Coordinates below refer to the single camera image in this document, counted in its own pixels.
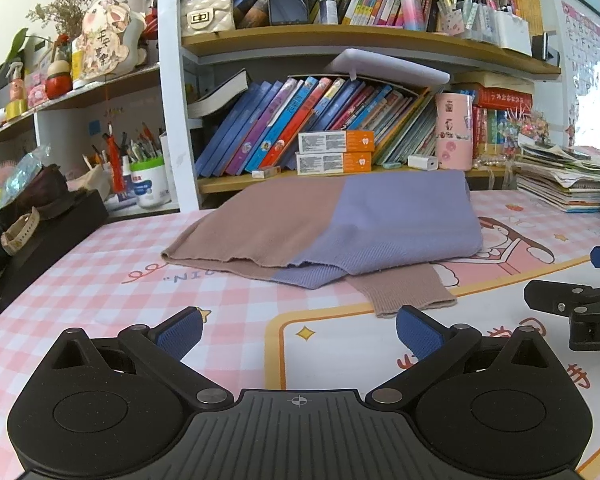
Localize thick black book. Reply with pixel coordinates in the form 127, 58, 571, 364
187, 69, 251, 119

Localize pink patterned cylinder box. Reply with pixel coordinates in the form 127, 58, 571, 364
434, 92, 475, 171

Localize red round doll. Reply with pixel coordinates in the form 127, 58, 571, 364
44, 57, 74, 100

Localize row of leaning colourful books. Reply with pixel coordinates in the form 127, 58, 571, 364
196, 76, 437, 178

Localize orange and white carton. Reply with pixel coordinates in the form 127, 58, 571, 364
298, 130, 376, 154
296, 152, 373, 175

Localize stack of magazines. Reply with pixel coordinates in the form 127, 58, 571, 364
515, 142, 600, 214

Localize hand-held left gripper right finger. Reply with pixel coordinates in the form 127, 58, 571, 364
365, 304, 557, 412

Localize white flat case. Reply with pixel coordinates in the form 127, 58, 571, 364
324, 48, 451, 94

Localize row of red books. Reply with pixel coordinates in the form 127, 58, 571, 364
472, 86, 551, 160

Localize dark brown cloth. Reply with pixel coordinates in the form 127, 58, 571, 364
9, 162, 77, 222

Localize round paper ornament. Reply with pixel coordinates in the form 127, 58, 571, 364
76, 0, 134, 82

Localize bunch of pencils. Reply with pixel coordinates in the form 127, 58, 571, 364
82, 122, 164, 171

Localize pink spray bottle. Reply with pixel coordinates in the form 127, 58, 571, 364
7, 60, 29, 104

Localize white desk organizer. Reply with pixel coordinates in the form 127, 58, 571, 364
462, 7, 534, 57

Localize red tassel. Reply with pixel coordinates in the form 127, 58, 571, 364
102, 80, 126, 194

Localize pink and blue gradient bottle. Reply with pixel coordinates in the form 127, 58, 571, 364
397, 0, 427, 31

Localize white jar with green rim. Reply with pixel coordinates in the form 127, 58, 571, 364
129, 155, 167, 210

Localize iridescent plastic bag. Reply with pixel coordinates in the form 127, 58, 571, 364
0, 144, 54, 237

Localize cream quilted handbag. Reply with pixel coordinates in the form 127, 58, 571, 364
180, 0, 235, 37

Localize beige wristwatch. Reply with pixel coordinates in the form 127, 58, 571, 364
0, 207, 41, 256

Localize dried flowers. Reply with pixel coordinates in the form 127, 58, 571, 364
27, 0, 94, 42

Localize wall poster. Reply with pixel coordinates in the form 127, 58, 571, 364
560, 0, 600, 152

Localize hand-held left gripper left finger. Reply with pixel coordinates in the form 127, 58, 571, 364
45, 306, 234, 412

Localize purple and brown knit sweater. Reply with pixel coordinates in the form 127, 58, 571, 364
160, 169, 484, 319

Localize pearl bead string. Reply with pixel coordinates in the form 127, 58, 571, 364
472, 157, 514, 192

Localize white and wood bookshelf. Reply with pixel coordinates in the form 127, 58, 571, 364
0, 0, 566, 213

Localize white ceramic figurine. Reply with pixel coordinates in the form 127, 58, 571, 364
72, 7, 149, 89

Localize black box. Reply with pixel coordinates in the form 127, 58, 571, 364
0, 189, 111, 319

